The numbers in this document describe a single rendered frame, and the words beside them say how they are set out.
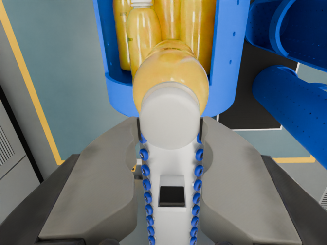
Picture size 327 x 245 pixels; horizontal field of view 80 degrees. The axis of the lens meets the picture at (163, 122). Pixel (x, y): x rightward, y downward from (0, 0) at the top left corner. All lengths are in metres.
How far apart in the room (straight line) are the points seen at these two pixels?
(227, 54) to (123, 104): 0.20
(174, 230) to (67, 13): 1.53
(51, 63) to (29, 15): 0.34
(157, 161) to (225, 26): 0.58
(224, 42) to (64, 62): 1.54
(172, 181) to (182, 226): 0.34
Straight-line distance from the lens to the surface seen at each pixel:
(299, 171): 2.42
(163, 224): 1.08
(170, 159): 0.78
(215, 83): 0.34
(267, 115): 1.71
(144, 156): 0.71
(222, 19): 0.33
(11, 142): 2.14
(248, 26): 1.45
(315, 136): 0.99
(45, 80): 1.90
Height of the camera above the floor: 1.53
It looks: 61 degrees down
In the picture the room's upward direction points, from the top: 175 degrees counter-clockwise
